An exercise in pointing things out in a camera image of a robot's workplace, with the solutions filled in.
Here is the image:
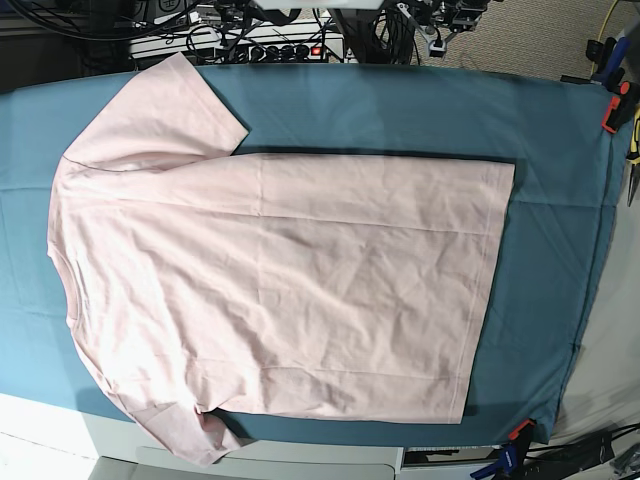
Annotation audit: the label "pink T-shirt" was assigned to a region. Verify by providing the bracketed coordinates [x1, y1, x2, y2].
[47, 54, 515, 466]

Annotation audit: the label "white power strip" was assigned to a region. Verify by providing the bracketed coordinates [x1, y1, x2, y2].
[129, 20, 346, 63]

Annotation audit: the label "teal table cloth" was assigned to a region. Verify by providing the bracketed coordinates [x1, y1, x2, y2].
[1, 64, 632, 447]

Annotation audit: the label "orange black clamp upper right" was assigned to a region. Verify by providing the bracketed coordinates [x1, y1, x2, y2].
[601, 81, 639, 134]

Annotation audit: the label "black cable bundle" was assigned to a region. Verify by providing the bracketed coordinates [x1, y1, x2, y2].
[329, 0, 426, 66]

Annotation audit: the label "orange blue clamp bottom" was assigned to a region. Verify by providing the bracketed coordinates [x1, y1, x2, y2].
[470, 418, 537, 480]

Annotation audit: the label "blue clamp upper right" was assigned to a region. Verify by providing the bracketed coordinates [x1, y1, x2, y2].
[585, 36, 630, 85]

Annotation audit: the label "yellow handled pliers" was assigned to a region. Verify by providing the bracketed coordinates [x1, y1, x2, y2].
[626, 108, 640, 207]

